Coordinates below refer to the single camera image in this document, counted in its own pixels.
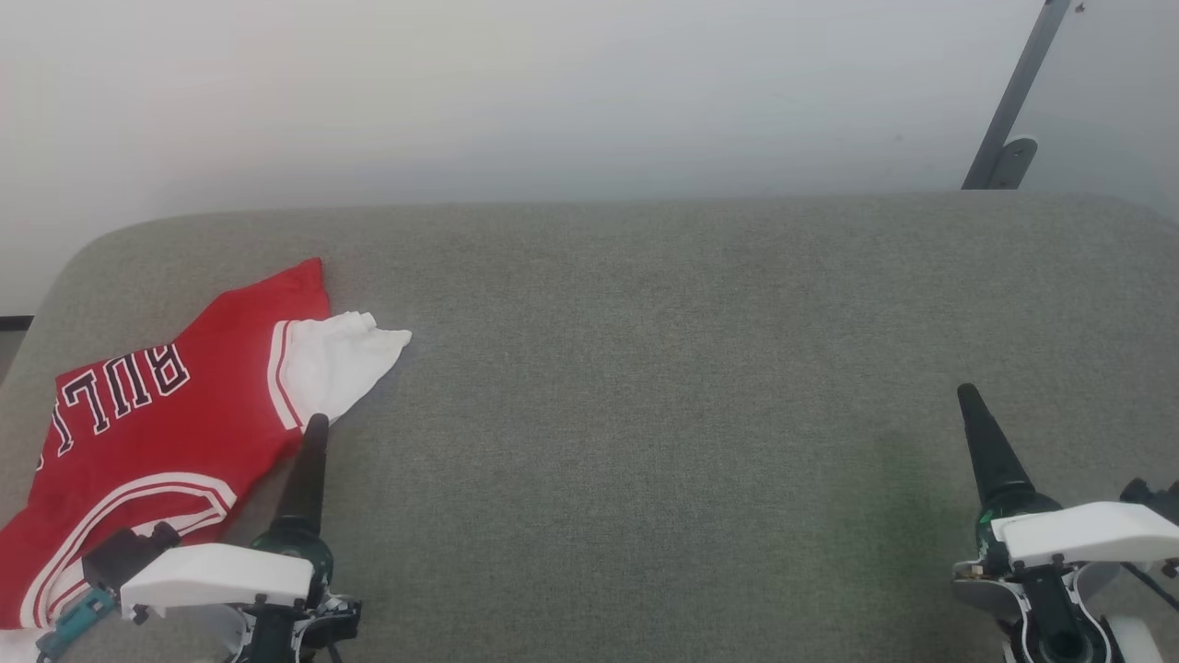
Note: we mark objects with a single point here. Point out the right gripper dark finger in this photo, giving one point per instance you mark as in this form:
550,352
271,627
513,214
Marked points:
993,451

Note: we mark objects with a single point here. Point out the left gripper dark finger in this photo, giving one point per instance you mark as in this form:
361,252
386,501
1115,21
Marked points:
306,479

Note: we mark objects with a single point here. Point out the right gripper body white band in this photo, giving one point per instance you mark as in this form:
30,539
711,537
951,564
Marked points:
1087,532

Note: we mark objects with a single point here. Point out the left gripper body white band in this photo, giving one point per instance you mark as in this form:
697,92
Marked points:
221,575

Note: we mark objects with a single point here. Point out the red Bulls basketball jersey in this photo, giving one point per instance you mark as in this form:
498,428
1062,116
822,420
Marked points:
175,433

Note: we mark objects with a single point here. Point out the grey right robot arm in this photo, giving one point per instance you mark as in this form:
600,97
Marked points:
1055,617

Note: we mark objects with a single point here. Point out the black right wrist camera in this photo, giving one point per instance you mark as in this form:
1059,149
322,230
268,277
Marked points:
1156,500

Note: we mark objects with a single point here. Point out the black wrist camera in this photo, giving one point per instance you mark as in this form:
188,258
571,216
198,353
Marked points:
124,555
1156,500

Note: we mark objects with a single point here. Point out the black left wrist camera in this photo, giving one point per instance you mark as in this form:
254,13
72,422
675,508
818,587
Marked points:
124,555

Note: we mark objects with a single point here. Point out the grey metal wall bracket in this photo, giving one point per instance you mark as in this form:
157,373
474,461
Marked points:
1015,163

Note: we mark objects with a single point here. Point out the black floor frame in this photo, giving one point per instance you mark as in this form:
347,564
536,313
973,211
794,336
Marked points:
14,322

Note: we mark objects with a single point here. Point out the grey metal wall bar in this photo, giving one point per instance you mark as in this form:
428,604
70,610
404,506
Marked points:
1022,83

